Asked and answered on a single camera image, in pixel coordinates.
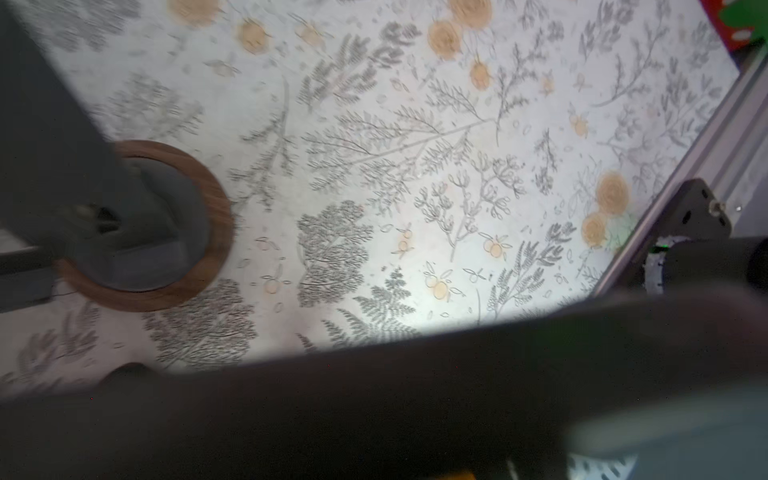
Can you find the black phone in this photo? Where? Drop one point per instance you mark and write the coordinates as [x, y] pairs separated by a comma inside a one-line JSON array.
[[605, 378]]

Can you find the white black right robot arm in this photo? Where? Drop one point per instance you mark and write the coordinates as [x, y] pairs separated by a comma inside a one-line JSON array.
[[677, 261]]

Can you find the round wooden phone stand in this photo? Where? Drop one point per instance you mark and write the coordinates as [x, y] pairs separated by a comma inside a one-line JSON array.
[[134, 226]]

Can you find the aluminium front rail base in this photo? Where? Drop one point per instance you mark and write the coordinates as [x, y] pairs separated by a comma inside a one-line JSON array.
[[718, 191]]

